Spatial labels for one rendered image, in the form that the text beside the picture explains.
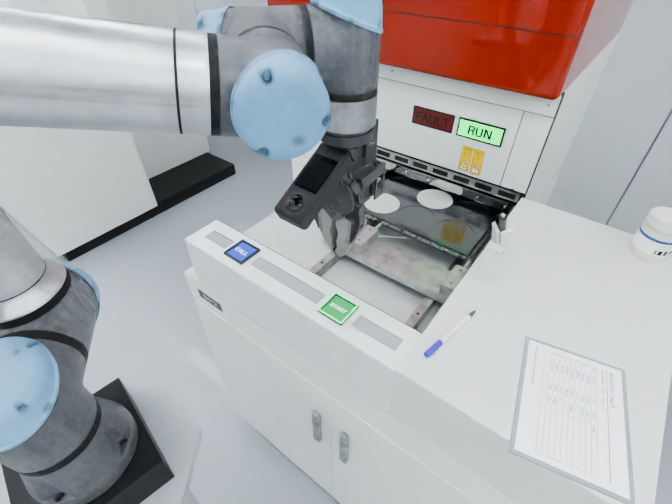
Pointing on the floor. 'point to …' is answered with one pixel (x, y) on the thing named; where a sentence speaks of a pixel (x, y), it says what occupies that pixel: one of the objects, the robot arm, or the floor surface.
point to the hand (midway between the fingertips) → (336, 251)
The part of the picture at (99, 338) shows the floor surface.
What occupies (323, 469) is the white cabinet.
